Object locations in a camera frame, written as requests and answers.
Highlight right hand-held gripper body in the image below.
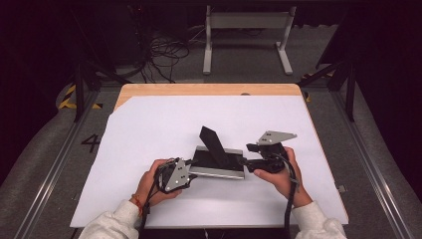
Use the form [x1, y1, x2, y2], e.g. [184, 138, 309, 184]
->
[247, 129, 299, 174]

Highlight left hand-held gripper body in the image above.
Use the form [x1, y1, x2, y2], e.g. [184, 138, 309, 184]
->
[153, 156, 197, 195]

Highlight black folding box white edges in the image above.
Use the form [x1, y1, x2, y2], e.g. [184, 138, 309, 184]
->
[188, 124, 247, 181]

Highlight person's left hand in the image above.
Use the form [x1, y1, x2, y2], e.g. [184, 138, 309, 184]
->
[136, 158, 184, 207]

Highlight person's right hand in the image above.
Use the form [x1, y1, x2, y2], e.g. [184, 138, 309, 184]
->
[253, 146, 314, 209]

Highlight white paper sheet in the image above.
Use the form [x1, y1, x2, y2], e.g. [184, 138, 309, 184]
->
[69, 95, 350, 229]

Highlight wooden table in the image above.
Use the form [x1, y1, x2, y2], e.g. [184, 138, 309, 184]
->
[69, 83, 350, 230]

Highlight black metal stand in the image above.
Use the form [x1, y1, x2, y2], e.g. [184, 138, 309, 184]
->
[296, 59, 358, 123]
[70, 6, 131, 123]

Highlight white metal stand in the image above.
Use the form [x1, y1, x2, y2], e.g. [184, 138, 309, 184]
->
[202, 4, 298, 77]

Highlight yellow black hazard tape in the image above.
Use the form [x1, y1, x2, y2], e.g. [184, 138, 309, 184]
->
[58, 84, 104, 111]

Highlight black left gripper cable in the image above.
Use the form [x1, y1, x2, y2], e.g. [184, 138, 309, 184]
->
[137, 157, 182, 239]

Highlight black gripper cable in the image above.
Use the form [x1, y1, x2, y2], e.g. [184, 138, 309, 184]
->
[272, 150, 302, 239]
[137, 157, 182, 239]

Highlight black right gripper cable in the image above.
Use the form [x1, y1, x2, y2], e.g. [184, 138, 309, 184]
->
[272, 150, 302, 239]

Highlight red bracelet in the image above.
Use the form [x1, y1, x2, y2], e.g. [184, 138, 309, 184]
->
[129, 193, 144, 217]

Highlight aluminium floor rail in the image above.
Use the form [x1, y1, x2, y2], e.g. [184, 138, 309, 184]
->
[13, 90, 101, 239]
[329, 90, 414, 239]

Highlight tangle of black cables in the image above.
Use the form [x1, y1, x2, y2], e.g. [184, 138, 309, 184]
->
[132, 31, 191, 85]

